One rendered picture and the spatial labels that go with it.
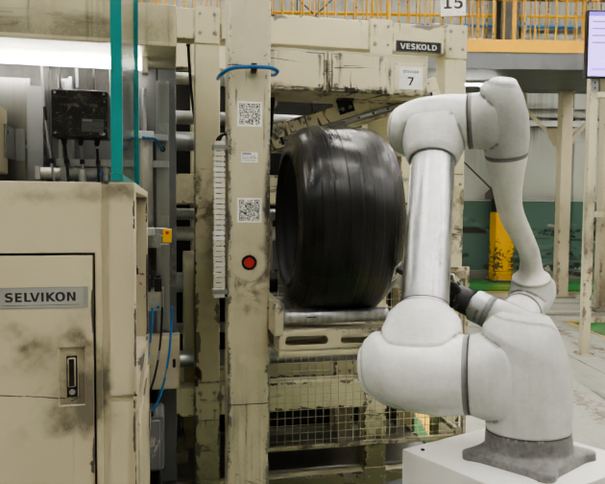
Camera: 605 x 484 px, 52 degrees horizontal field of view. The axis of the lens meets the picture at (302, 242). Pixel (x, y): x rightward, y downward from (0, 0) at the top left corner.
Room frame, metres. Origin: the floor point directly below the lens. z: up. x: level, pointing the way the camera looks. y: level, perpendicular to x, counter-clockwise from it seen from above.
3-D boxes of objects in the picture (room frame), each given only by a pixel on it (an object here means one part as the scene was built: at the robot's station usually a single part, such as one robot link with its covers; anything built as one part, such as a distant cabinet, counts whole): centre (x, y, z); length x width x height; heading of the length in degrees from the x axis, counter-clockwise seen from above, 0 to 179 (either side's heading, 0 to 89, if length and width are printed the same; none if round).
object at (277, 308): (2.01, 0.10, 0.90); 0.40 x 0.03 x 0.10; 12
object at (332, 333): (1.91, -0.10, 0.84); 0.36 x 0.09 x 0.06; 102
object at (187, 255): (2.77, 0.50, 0.61); 0.33 x 0.06 x 0.86; 12
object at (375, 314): (1.91, -0.10, 0.90); 0.35 x 0.05 x 0.05; 102
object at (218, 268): (1.92, 0.25, 1.19); 0.05 x 0.04 x 0.48; 12
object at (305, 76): (2.36, -0.13, 1.71); 0.61 x 0.25 x 0.15; 102
